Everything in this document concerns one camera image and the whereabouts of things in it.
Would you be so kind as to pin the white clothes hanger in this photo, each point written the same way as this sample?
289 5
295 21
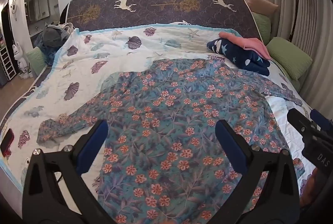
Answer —
68 27

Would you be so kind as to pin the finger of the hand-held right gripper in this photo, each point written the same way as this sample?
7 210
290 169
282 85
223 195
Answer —
299 120
321 120

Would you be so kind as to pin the green cushion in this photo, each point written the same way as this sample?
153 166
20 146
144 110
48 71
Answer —
36 61

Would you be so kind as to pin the grey clothes pile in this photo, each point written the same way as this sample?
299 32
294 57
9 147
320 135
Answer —
52 38

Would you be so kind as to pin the white shell-print quilt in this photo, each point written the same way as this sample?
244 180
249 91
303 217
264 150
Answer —
104 55

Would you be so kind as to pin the white cat statue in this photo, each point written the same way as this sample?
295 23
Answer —
22 61

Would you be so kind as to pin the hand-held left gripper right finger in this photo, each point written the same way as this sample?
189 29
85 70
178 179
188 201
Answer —
229 140

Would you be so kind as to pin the red and black phone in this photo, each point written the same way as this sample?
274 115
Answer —
7 140

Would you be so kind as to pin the person's right hand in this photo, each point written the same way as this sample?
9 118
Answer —
309 187

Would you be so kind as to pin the beige pillow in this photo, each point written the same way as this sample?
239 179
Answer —
261 4

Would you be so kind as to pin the pink garment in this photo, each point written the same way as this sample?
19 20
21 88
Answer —
249 44

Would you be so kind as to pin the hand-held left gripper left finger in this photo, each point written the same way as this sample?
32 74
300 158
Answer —
95 140

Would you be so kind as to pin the white wall ornament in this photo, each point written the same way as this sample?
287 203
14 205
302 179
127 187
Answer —
13 7

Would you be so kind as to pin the navy star-print garment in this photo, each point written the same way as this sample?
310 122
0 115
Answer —
234 53

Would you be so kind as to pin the grey pleated curtain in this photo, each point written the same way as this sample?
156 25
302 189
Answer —
317 21

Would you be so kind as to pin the teal floral shirt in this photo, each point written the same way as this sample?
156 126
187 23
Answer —
169 109

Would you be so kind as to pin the deer-print mattress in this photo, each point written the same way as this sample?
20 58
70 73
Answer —
156 13

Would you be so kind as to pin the white shelf rack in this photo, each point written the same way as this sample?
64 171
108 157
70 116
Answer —
6 64

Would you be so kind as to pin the wall mirror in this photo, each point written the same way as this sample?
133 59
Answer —
37 8

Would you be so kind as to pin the large green pillow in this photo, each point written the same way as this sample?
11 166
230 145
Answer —
288 57

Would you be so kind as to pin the small green pillow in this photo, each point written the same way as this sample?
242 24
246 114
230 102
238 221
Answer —
261 26

